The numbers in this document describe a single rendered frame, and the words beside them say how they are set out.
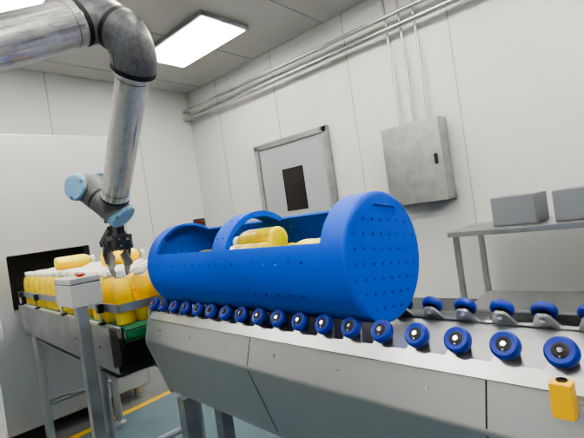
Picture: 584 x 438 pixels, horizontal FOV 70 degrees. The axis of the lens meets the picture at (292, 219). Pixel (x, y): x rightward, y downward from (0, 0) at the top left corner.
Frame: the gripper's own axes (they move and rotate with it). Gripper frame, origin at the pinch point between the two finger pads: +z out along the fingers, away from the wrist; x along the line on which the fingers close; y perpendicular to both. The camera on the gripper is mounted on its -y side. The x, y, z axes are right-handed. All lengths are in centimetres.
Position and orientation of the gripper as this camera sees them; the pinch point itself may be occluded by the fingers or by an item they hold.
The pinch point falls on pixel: (119, 272)
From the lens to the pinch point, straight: 168.3
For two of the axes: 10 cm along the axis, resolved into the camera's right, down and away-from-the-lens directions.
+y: 6.9, -0.9, -7.2
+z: 1.4, 9.9, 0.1
